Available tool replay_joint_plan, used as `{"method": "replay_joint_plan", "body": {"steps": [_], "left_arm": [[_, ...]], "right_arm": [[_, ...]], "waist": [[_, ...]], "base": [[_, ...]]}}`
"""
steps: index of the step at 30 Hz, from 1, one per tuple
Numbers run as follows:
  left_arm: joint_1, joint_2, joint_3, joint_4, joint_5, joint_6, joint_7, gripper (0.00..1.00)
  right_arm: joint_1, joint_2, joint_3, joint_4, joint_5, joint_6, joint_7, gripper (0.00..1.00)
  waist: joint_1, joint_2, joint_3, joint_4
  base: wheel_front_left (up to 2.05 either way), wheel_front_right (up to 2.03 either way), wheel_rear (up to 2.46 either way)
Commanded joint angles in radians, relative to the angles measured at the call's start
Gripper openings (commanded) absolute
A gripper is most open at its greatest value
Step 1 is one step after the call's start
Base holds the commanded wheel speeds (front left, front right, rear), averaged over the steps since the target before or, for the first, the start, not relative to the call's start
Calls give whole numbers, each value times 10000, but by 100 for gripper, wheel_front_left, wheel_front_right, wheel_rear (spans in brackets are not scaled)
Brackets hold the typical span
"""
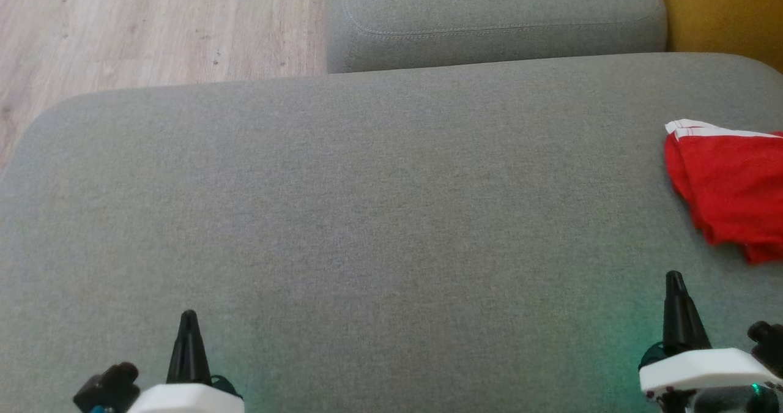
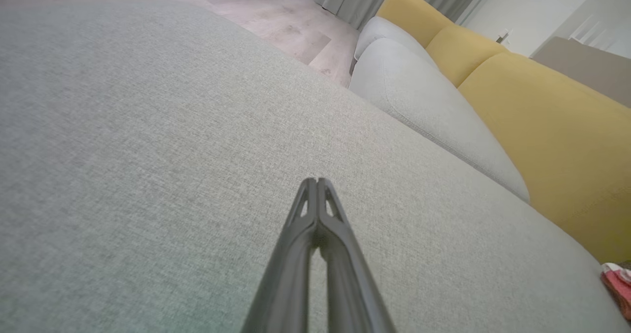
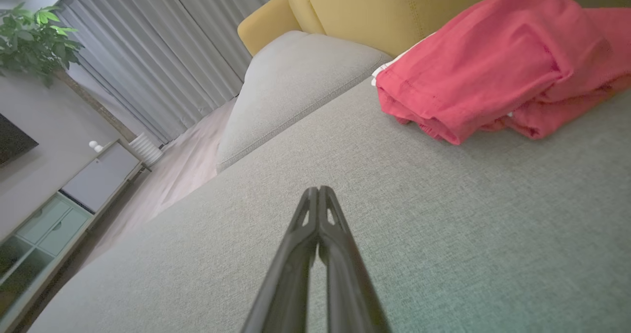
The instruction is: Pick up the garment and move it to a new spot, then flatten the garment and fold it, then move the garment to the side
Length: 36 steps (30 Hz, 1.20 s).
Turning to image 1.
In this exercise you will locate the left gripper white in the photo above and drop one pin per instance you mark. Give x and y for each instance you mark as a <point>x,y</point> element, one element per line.
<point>183,399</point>

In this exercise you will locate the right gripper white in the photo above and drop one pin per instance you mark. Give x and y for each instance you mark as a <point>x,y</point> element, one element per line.
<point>703,370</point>

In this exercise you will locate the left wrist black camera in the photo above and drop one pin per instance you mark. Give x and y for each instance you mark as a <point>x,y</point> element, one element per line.
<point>107,385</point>

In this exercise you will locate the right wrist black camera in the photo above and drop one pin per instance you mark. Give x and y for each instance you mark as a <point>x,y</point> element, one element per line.
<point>768,342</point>

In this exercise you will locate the mustard yellow furniture panel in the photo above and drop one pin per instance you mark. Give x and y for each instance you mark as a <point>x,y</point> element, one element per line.
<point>728,15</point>

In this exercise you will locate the wrist black camera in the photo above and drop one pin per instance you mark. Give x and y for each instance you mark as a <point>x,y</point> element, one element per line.
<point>768,342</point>
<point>107,385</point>

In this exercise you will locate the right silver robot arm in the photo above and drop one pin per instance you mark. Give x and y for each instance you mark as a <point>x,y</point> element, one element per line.
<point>709,404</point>

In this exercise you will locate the large grey sofa seat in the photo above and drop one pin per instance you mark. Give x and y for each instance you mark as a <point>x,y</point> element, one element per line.
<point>367,217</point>

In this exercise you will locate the red white-striped basketball shorts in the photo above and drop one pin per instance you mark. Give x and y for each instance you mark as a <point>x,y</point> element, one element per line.
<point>734,174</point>

